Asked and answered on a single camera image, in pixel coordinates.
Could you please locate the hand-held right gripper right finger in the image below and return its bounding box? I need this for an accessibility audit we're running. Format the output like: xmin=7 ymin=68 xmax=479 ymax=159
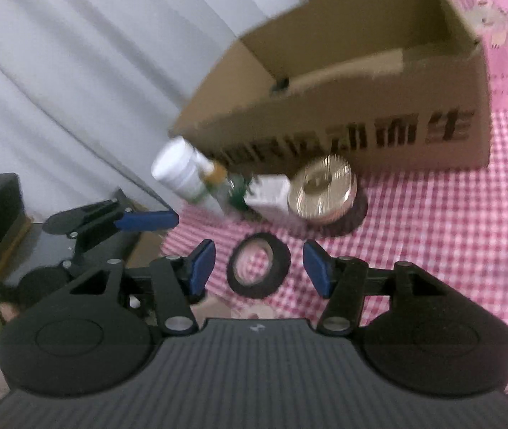
xmin=303 ymin=239 xmax=449 ymax=337

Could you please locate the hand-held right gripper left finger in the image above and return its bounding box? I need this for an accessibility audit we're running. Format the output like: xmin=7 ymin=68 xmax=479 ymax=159
xmin=68 ymin=239 xmax=216 ymax=337

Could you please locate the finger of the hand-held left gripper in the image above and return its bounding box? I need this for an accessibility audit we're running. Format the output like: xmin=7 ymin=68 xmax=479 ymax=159
xmin=43 ymin=197 xmax=180 ymax=273

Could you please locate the black tape roll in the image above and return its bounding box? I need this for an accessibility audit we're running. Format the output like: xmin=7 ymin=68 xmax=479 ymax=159
xmin=226 ymin=232 xmax=292 ymax=299

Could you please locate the white pill bottle green label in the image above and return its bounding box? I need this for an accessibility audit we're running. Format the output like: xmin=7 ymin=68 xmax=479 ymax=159
xmin=151 ymin=138 xmax=221 ymax=215

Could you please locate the dark jar with gold lid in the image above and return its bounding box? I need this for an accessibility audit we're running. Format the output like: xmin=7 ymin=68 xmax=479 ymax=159
xmin=287 ymin=154 xmax=369 ymax=237

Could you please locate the green glass dropper bottle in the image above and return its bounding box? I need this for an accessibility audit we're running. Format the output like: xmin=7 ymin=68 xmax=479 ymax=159
xmin=193 ymin=152 xmax=255 ymax=215

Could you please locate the white charger plug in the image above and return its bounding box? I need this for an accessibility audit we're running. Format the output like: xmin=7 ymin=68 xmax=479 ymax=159
xmin=242 ymin=174 xmax=295 ymax=222

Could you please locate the brown cardboard box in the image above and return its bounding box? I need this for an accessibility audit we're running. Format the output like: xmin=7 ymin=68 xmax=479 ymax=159
xmin=169 ymin=0 xmax=492 ymax=175

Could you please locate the grey side table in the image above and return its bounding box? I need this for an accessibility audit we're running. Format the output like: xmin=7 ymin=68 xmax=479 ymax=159
xmin=26 ymin=188 xmax=178 ymax=278

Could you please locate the red checkered tablecloth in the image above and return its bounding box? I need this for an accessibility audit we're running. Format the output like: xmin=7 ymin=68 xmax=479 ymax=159
xmin=160 ymin=0 xmax=508 ymax=394

